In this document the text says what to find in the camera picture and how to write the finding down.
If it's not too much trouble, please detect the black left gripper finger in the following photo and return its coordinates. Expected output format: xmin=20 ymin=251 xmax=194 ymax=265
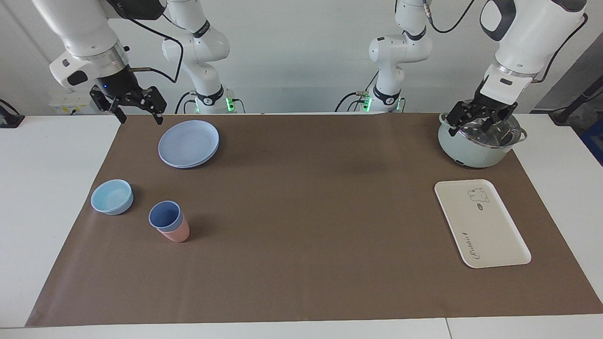
xmin=447 ymin=112 xmax=466 ymax=137
xmin=489 ymin=111 xmax=512 ymax=137

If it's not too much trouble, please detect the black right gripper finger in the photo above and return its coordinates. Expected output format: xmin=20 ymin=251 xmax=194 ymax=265
xmin=109 ymin=100 xmax=127 ymax=125
xmin=145 ymin=87 xmax=168 ymax=126

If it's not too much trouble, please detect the blue ribbed cup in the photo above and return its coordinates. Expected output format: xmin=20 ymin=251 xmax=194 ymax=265
xmin=148 ymin=201 xmax=183 ymax=231

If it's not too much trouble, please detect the pink cup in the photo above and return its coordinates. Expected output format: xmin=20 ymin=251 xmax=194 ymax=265
xmin=155 ymin=214 xmax=190 ymax=243

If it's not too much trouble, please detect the cream rabbit print tray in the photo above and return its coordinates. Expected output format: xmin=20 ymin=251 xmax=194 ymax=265
xmin=434 ymin=179 xmax=532 ymax=269

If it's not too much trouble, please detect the glass pot lid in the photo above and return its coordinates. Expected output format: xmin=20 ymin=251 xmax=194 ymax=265
xmin=445 ymin=115 xmax=522 ymax=149

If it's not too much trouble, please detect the mint green cooking pot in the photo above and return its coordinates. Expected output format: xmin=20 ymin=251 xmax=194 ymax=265
xmin=438 ymin=112 xmax=528 ymax=169

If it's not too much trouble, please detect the pale blue plate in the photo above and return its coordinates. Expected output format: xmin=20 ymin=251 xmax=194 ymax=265
xmin=158 ymin=120 xmax=220 ymax=169

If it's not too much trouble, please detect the white power strip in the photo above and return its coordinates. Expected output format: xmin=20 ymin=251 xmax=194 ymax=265
xmin=49 ymin=92 xmax=102 ymax=116

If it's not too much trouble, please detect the light blue bowl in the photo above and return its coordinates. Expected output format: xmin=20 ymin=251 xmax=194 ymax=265
xmin=90 ymin=179 xmax=134 ymax=216

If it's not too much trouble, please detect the blue crate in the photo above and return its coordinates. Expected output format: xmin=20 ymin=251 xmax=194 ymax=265
xmin=580 ymin=118 xmax=603 ymax=165

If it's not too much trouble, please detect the brown table mat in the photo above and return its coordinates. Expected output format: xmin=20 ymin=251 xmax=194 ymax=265
xmin=26 ymin=113 xmax=603 ymax=328

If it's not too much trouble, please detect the black base cable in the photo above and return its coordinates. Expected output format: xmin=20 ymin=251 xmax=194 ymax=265
xmin=175 ymin=92 xmax=196 ymax=114
xmin=335 ymin=92 xmax=366 ymax=113

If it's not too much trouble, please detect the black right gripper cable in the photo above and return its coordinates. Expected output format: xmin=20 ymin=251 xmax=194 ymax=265
xmin=127 ymin=14 xmax=184 ymax=84

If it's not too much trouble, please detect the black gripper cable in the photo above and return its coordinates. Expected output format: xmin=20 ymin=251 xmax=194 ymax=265
xmin=531 ymin=13 xmax=589 ymax=84
xmin=127 ymin=14 xmax=184 ymax=84

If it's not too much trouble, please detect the black camera stand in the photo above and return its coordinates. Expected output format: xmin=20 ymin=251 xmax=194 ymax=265
xmin=549 ymin=78 xmax=603 ymax=125

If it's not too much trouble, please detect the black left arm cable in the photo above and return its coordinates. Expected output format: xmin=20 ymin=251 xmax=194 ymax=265
xmin=422 ymin=0 xmax=476 ymax=34

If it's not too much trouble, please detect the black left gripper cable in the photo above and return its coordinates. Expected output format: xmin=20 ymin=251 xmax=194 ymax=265
xmin=531 ymin=13 xmax=589 ymax=84

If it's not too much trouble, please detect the black clamp mount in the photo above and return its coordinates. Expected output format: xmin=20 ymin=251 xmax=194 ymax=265
xmin=0 ymin=99 xmax=25 ymax=129

